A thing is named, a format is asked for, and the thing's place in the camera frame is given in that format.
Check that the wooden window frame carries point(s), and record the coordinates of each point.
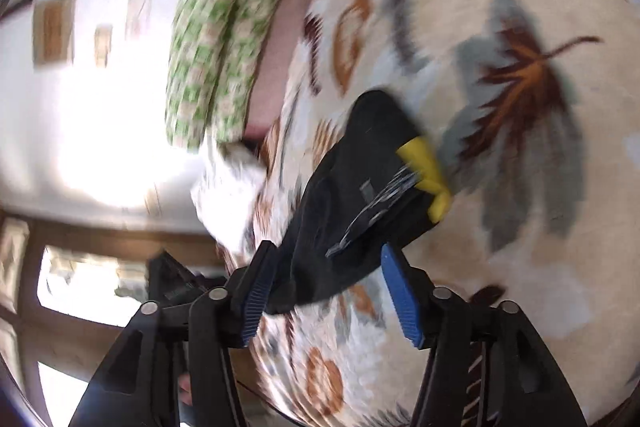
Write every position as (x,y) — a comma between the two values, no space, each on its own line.
(75,347)

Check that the pink bed sheet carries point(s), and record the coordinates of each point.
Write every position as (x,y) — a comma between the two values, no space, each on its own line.
(285,57)

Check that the white sprig-print pillow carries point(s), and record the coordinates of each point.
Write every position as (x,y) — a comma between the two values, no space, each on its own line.
(225,197)

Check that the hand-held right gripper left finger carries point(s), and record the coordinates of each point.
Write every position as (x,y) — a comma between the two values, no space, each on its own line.
(257,297)

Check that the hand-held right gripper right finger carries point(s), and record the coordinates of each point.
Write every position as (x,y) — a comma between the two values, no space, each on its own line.
(402,297)

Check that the leaf-print fleece blanket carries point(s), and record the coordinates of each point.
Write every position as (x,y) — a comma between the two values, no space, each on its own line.
(500,282)

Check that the brown square wall decoration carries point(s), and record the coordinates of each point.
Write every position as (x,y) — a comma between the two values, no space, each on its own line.
(103,46)
(54,29)

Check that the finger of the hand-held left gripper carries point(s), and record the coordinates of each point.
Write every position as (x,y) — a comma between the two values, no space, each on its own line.
(172,279)

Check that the black pants with yellow patch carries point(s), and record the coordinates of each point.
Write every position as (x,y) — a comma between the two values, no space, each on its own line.
(340,207)

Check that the green checkered pillow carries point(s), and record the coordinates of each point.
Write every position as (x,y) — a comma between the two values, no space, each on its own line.
(200,47)
(247,52)

